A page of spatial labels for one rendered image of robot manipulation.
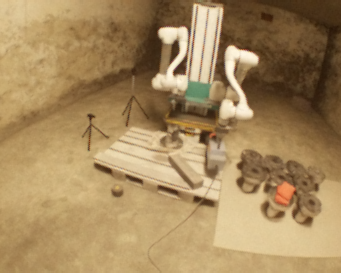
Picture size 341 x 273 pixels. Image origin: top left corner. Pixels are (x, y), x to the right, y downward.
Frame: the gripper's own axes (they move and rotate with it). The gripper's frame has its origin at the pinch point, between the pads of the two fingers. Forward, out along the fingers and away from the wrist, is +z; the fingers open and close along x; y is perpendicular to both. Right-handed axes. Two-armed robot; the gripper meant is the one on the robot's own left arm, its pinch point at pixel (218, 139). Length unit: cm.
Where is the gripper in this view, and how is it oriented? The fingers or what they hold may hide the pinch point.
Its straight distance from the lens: 174.8
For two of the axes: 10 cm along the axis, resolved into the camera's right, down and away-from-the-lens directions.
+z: -0.9, 8.6, 5.0
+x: 9.8, 1.5, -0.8
